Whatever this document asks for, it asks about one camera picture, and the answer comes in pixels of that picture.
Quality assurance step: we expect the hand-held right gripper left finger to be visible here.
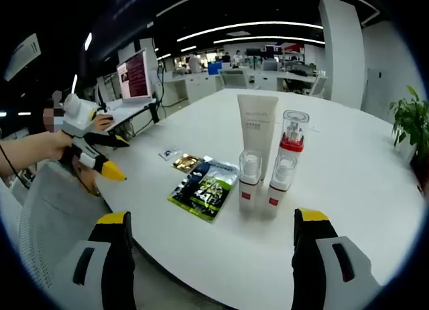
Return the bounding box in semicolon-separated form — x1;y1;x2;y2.
46;210;137;310

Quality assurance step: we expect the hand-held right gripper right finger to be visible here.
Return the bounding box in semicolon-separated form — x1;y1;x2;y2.
290;208;383;310

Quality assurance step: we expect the small clear skincare sachet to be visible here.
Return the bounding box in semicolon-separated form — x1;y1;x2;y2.
158;145;184;161

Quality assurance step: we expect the small white skincare bottle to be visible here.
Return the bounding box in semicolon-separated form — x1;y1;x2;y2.
238;149;264;214
267;153;298;218

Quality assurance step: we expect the gold skincare sachet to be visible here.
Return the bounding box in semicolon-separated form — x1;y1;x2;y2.
172;152;202;173

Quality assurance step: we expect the green dark skincare sachet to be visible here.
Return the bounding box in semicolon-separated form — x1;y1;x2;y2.
167;155;240;224

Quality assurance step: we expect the red collar skincare bottle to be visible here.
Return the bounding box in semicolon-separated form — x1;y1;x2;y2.
278;109;310;194

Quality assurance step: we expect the white skincare tube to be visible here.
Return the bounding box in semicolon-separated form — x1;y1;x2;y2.
236;94;280;182

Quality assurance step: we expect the grey mesh office chair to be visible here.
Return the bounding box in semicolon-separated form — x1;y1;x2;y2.
17;161;114;291

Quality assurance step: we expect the open laptop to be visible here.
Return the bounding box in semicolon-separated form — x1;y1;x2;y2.
100;48;157;116

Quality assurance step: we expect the ceiling air vent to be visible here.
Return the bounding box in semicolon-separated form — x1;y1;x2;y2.
3;33;42;82

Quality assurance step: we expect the black hanging screen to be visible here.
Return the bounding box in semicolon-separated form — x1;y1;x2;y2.
89;0;159;60

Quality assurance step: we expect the blue box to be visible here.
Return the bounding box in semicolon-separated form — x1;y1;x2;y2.
207;62;225;77

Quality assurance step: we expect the red bag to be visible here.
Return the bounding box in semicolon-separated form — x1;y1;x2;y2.
410;148;429;191

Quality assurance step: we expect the white office chair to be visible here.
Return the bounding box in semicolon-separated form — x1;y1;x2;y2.
219;68;251;90
309;74;328;98

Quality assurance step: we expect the potted green plant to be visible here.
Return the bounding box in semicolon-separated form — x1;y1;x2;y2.
388;85;429;157

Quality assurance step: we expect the white office desk row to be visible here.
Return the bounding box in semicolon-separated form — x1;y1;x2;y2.
163;68;323;100

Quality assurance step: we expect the black thin cable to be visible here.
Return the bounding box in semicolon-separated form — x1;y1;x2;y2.
0;143;35;191

